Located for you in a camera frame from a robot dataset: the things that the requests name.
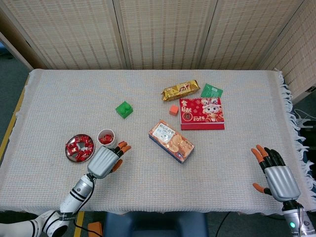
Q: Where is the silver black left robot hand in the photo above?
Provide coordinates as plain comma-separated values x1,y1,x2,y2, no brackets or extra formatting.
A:
86,140,132,180

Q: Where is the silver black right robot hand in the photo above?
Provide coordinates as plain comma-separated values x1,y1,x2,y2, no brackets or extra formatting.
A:
251,144,301,203

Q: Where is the round silver metal plate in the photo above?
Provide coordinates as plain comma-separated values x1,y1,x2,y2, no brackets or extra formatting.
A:
65,134,96,163

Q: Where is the white paper cup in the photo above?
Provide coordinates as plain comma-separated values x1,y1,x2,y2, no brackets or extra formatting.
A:
97,128,116,149

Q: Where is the green toy building brick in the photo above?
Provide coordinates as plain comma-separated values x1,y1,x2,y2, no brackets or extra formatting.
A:
115,100,134,119

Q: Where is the white woven tablecloth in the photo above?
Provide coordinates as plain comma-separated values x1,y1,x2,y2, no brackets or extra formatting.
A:
0,68,316,216

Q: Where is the orange foam block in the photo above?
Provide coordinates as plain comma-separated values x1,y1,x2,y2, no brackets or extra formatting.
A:
87,221,103,237

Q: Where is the orange blue cookie box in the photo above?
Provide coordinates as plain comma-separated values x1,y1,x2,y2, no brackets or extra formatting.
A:
148,119,196,165

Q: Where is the blue padded seat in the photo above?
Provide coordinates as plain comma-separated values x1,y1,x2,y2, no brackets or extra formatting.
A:
102,211,209,237

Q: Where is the gold biscuit packet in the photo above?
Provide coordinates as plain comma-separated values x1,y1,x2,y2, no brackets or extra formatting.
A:
161,79,200,102

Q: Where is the red desk calendar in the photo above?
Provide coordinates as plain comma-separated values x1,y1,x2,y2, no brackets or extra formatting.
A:
179,97,226,131

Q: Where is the green foil sachet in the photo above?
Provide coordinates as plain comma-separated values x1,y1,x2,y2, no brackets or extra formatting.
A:
200,83,224,99

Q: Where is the woven folding screen panel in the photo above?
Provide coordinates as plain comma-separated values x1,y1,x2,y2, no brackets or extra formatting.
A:
0,0,126,70
113,0,218,70
259,0,316,104
198,0,306,70

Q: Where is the black cable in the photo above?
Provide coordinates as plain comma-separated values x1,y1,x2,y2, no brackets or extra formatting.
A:
216,211,232,237

